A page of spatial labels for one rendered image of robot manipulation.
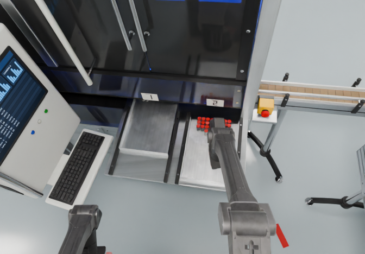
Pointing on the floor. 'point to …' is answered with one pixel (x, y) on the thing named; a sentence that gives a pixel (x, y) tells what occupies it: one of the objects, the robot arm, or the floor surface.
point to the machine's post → (262, 43)
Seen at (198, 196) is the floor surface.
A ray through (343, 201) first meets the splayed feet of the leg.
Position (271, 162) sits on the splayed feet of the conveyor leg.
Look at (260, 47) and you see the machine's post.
